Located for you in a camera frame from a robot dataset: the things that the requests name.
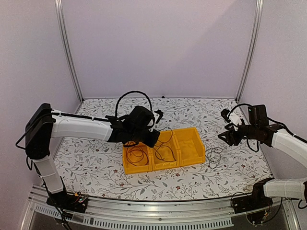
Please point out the aluminium frame post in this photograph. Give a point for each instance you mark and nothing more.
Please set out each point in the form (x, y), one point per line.
(251, 48)
(67, 49)

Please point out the right yellow plastic bin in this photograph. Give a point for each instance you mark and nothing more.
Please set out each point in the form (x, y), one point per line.
(190, 146)

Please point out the yellow plastic bin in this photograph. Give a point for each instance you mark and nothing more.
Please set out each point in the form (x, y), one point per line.
(165, 152)
(137, 159)
(190, 146)

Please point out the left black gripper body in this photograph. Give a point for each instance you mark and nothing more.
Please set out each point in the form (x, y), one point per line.
(140, 137)

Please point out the left aluminium frame post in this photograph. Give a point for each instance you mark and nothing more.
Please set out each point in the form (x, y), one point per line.
(67, 49)

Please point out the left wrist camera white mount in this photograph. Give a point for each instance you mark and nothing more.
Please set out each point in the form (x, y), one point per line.
(157, 116)

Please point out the floral patterned table mat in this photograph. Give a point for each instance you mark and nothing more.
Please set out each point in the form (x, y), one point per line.
(95, 167)

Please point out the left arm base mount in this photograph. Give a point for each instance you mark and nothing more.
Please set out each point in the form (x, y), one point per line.
(62, 200)

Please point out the left yellow plastic bin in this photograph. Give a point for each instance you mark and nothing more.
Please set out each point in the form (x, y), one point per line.
(137, 159)

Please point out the right aluminium frame post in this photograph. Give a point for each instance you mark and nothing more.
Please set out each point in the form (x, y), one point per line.
(251, 48)

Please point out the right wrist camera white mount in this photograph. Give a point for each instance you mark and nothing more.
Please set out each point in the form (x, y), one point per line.
(231, 117)

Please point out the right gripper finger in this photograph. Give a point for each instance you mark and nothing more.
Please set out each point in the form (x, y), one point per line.
(229, 139)
(230, 131)

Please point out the front aluminium rail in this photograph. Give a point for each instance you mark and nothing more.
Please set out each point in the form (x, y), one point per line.
(111, 214)

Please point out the middle yellow plastic bin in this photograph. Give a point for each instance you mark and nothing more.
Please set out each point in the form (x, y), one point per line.
(165, 152)

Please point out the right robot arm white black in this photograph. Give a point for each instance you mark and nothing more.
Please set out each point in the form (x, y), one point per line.
(274, 134)

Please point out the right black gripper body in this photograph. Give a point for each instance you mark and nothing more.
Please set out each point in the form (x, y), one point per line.
(251, 132)

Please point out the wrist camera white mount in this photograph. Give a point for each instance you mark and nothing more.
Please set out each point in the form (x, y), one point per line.
(231, 117)
(157, 116)

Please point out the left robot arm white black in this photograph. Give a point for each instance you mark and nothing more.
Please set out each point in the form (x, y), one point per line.
(46, 123)

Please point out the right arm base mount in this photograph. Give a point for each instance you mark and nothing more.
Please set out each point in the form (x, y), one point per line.
(251, 202)

